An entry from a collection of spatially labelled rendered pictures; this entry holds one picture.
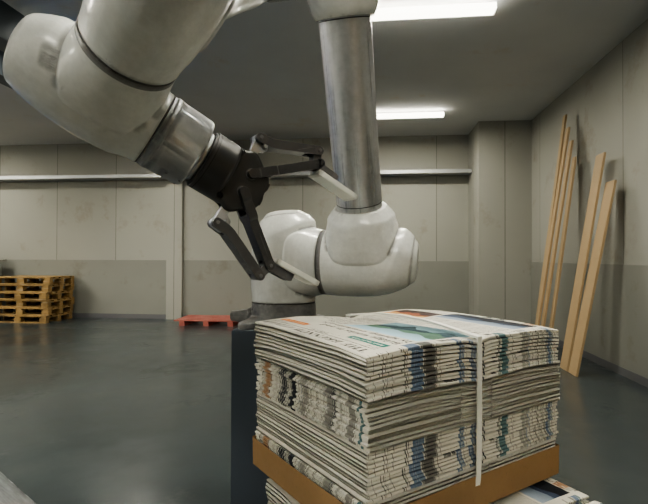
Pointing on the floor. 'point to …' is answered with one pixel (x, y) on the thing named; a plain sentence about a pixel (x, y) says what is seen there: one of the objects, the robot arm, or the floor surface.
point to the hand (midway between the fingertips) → (327, 236)
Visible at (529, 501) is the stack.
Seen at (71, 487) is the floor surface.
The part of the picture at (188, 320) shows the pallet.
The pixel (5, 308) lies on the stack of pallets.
